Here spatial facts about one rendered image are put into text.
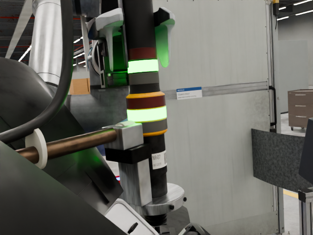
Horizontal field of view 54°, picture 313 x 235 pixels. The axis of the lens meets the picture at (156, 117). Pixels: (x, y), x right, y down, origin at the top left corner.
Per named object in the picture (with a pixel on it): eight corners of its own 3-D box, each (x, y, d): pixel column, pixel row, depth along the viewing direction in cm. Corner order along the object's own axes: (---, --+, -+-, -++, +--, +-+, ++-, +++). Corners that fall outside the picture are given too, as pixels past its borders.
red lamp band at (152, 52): (143, 58, 31) (142, 46, 31) (120, 62, 33) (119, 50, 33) (163, 58, 34) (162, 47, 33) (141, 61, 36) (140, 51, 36)
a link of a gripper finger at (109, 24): (129, 67, 29) (128, 72, 38) (123, 3, 28) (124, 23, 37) (96, 70, 29) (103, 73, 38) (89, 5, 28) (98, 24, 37)
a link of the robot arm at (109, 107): (76, 139, 63) (72, 86, 62) (130, 136, 65) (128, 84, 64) (72, 146, 55) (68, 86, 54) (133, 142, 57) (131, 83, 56)
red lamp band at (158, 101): (148, 109, 31) (147, 97, 31) (119, 109, 34) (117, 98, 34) (173, 104, 34) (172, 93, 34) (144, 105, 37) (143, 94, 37)
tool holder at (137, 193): (146, 230, 29) (137, 128, 28) (98, 214, 33) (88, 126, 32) (196, 197, 36) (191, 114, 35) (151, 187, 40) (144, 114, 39)
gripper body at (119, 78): (162, 82, 40) (141, 84, 51) (156, 14, 39) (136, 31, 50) (103, 87, 38) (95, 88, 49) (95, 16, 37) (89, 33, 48)
